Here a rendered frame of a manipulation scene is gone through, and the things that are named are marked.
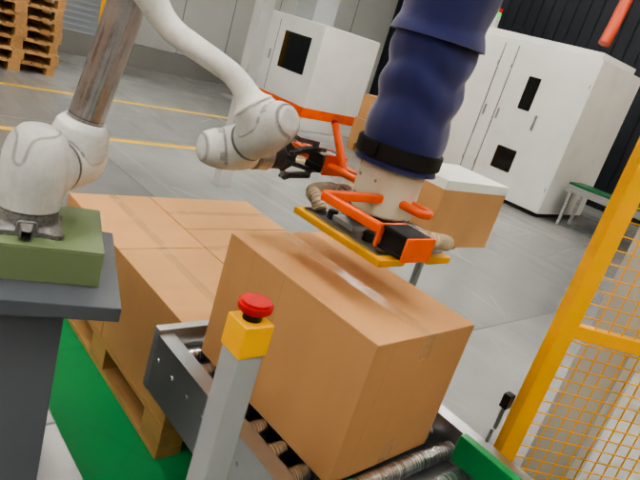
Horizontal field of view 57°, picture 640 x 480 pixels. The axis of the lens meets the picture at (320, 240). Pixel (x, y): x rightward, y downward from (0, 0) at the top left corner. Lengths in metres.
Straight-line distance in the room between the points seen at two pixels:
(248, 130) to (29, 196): 0.60
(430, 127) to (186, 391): 0.96
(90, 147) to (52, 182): 0.19
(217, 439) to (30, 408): 0.79
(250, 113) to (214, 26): 11.50
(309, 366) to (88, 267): 0.64
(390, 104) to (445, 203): 1.89
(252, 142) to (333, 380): 0.59
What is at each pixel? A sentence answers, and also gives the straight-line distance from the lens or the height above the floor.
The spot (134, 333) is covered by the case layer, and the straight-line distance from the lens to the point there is 2.34.
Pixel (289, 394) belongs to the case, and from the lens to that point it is 1.56.
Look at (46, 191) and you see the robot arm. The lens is 1.66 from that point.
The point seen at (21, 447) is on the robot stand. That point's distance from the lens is 2.01.
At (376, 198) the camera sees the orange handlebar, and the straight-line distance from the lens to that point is 1.47.
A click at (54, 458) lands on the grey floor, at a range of 2.27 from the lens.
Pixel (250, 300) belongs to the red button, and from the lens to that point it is 1.12.
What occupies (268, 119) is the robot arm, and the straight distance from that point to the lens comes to 1.35.
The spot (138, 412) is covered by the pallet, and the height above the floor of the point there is 0.02.
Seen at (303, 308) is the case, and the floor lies 0.90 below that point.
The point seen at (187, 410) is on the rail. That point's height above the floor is 0.49.
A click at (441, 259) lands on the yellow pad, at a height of 1.09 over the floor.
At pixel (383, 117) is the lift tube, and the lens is 1.46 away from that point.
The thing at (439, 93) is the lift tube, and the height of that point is 1.49.
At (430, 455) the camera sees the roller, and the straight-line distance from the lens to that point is 1.79.
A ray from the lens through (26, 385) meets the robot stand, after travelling 1.88.
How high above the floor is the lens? 1.53
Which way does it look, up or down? 18 degrees down
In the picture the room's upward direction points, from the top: 17 degrees clockwise
